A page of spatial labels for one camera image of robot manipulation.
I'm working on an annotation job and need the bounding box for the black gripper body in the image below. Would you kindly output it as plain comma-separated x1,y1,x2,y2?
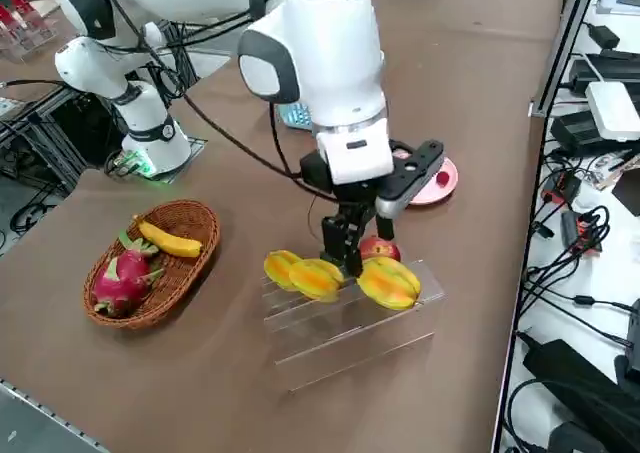
299,151,386,219

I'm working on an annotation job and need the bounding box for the yellow star fruit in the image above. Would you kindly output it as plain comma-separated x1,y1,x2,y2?
356,256,423,312
288,258,347,304
263,249,306,292

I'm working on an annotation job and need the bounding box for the blue plastic basket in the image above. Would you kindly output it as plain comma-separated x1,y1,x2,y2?
276,100,316,133

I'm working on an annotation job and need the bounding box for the brown wicker basket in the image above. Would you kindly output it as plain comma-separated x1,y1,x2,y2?
82,199,222,331

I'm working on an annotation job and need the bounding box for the red apple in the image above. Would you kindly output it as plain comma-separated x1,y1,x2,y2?
359,236,403,265

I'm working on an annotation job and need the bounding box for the pink plate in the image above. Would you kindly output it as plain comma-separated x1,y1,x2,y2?
407,155,460,208

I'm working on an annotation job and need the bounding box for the clear acrylic step stand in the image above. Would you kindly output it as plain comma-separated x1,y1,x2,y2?
259,258,446,393

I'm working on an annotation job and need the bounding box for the yellow banana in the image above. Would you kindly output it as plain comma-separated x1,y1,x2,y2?
133,215,204,259

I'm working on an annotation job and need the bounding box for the red and black device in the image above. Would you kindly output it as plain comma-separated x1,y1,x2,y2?
542,170,584,205
559,207,611,259

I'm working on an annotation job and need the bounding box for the black ribbed power adapter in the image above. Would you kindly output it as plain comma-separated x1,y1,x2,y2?
549,110,619,150

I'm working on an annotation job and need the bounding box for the pink dragon fruit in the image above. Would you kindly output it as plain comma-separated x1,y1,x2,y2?
91,230,166,319

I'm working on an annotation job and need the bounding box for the large black power adapter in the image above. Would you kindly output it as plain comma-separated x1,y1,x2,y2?
522,339,640,424

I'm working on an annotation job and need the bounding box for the white router box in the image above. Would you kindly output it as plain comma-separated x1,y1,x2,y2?
584,80,640,143

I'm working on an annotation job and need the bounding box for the small black power adapter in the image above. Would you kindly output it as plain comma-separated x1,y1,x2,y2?
587,22,622,49

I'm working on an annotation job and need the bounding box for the clear rack with red bottles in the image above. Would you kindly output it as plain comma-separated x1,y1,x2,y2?
0,0,59,64

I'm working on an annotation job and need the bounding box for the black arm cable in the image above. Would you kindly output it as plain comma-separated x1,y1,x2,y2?
97,0,341,209

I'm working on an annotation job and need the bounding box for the aluminium camera post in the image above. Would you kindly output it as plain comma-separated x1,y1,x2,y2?
529,0,604,119

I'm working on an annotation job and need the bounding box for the grey aluminium rail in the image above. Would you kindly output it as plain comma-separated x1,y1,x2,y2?
0,376,111,453

